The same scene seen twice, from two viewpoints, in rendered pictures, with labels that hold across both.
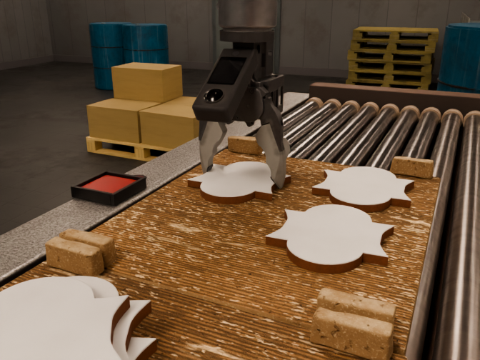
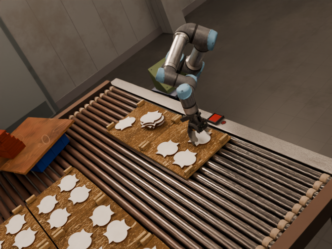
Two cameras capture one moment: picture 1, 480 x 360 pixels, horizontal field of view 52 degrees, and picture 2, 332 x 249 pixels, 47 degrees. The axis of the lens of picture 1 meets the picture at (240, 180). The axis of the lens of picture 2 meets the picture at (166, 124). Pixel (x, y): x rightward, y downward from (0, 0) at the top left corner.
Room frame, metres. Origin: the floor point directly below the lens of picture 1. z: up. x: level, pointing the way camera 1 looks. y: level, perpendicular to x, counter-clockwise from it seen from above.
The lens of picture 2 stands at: (1.62, -1.41, 2.27)
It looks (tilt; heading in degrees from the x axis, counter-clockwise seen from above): 34 degrees down; 129
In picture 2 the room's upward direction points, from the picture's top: 24 degrees counter-clockwise
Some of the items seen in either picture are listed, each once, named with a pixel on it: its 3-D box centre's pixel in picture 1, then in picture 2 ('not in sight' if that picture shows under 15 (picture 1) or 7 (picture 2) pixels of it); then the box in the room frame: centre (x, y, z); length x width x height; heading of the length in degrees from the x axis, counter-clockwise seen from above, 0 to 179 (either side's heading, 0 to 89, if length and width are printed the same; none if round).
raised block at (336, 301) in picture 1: (354, 313); (145, 145); (0.33, -0.09, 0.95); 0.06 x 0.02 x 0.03; 66
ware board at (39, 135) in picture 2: not in sight; (26, 143); (-0.57, -0.19, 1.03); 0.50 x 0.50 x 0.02; 87
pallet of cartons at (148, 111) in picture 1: (162, 110); not in sight; (3.88, 0.62, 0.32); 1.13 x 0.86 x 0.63; 76
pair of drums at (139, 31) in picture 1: (129, 56); not in sight; (6.60, 1.45, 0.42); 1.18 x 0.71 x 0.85; 69
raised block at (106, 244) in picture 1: (87, 246); (178, 119); (0.44, 0.15, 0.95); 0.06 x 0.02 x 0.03; 66
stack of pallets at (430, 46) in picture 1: (391, 58); not in sight; (6.72, -2.03, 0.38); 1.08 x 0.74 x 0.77; 69
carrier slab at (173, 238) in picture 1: (279, 214); (184, 145); (0.56, -0.05, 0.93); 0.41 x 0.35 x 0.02; 156
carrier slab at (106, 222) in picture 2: not in sight; (99, 236); (0.38, -0.71, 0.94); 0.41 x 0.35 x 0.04; 154
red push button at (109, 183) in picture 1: (109, 188); (215, 118); (0.66, 0.19, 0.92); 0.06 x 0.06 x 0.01; 65
